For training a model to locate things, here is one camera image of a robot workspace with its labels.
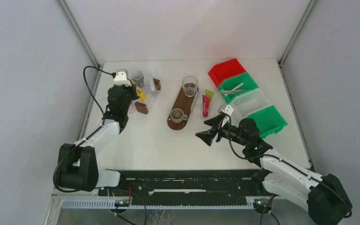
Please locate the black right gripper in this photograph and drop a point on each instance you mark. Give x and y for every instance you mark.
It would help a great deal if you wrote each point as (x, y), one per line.
(207, 136)

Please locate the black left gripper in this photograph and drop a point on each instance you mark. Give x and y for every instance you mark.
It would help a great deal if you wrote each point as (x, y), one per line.
(132, 90)

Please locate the yellow toothpaste tube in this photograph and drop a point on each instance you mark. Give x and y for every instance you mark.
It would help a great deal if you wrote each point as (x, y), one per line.
(139, 91)

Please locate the clear textured acrylic holder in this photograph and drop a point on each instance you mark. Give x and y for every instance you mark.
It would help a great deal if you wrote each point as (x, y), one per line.
(197, 104)

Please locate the red toothpaste tube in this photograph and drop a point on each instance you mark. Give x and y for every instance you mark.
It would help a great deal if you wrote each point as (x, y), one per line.
(205, 106)

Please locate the green toothpaste tube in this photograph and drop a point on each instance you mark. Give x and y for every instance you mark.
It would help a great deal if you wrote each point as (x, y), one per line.
(209, 94)

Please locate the white toothpaste tube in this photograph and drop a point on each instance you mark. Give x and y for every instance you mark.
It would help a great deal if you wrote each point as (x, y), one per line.
(151, 82)

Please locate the grey ceramic cup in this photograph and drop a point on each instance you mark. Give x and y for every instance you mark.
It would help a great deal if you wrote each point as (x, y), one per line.
(178, 116)

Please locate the clear glass tumbler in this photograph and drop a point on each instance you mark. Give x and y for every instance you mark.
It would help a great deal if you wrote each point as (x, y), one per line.
(190, 85)

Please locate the green bin with toothpaste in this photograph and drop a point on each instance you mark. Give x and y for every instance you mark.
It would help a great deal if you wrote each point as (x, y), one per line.
(268, 120)

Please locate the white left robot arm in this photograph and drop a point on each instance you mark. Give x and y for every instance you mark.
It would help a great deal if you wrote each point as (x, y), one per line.
(77, 168)

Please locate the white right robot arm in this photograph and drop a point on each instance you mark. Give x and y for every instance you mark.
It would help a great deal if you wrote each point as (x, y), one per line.
(323, 197)

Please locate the brown oval wooden tray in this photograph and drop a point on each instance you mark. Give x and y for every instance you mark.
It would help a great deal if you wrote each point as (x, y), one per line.
(186, 104)

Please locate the green bin with toothbrushes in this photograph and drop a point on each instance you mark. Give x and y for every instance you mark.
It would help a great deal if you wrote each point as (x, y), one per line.
(232, 87)

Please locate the white storage bin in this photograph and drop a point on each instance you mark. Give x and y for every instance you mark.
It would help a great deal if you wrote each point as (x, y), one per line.
(248, 103)

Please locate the red storage bin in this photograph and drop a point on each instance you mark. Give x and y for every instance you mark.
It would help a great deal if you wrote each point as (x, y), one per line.
(224, 70)

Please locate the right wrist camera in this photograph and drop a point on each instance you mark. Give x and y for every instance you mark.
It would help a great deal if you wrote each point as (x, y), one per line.
(227, 110)

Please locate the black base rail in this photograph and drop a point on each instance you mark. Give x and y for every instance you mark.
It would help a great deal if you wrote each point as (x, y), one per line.
(194, 188)

